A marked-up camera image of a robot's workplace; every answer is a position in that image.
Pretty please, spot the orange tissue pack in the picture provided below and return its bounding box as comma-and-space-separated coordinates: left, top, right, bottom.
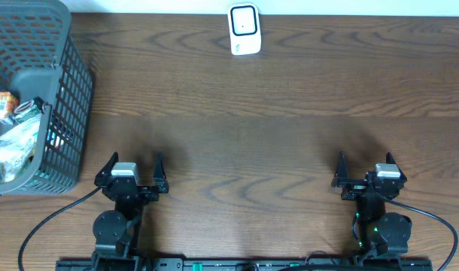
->
0, 92, 20, 125

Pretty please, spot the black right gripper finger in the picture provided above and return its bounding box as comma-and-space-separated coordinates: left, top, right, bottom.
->
386, 152, 406, 179
333, 151, 349, 181

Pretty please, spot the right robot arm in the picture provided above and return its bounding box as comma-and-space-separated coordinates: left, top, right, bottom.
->
331, 153, 412, 266

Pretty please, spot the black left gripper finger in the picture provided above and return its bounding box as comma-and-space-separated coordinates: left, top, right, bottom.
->
96, 152, 119, 181
153, 153, 169, 193

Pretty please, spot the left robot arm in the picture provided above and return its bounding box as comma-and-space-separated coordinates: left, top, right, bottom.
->
90, 153, 169, 271

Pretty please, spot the white barcode scanner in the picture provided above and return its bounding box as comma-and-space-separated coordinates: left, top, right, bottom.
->
227, 2, 262, 56

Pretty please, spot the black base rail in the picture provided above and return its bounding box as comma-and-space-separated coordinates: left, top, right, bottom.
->
55, 257, 433, 271

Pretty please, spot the grey plastic shopping basket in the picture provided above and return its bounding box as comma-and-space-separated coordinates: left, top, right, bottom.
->
0, 1, 94, 195

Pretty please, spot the white blue snack bag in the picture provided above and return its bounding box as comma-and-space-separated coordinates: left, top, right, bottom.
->
0, 114, 41, 184

